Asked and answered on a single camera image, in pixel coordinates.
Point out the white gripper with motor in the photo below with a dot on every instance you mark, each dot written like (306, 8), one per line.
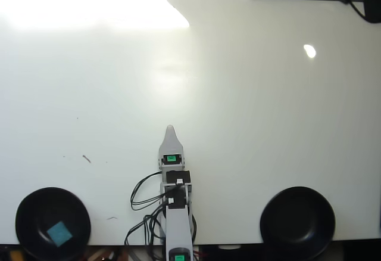
(171, 164)

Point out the blue foam cube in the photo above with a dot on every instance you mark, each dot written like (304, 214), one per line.
(59, 233)

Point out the black bowl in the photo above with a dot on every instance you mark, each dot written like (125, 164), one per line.
(32, 213)
(297, 222)

